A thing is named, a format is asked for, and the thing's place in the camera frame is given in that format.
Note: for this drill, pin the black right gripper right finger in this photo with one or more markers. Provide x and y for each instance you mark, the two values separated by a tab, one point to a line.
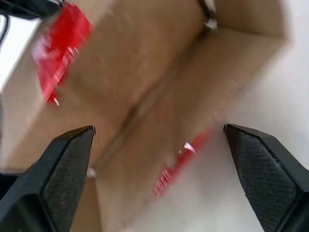
268	174

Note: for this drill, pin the red tape piece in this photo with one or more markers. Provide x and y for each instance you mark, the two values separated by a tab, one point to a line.
178	162
65	43

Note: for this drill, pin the brown cardboard box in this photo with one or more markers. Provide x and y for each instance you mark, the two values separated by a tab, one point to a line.
144	72

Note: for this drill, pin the small silver metal piece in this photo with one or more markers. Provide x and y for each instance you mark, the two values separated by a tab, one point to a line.
91	172
209	17

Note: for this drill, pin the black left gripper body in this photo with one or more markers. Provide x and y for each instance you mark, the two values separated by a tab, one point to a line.
24	7

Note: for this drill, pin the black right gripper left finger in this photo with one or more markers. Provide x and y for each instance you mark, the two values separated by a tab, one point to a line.
58	183

